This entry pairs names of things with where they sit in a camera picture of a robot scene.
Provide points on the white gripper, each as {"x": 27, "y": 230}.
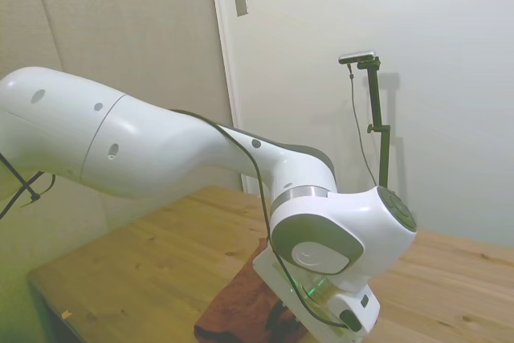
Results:
{"x": 289, "y": 295}

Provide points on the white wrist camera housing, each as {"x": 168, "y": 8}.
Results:
{"x": 367, "y": 313}

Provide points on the small orange scrap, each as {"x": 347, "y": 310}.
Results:
{"x": 66, "y": 313}

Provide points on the grey wall plate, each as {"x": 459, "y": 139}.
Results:
{"x": 241, "y": 1}

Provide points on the silver camera bar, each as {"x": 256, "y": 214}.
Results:
{"x": 357, "y": 56}

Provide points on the rust orange shorts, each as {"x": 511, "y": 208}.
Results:
{"x": 237, "y": 311}

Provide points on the black camera stand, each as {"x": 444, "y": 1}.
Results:
{"x": 381, "y": 150}

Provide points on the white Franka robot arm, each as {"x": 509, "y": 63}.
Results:
{"x": 140, "y": 142}

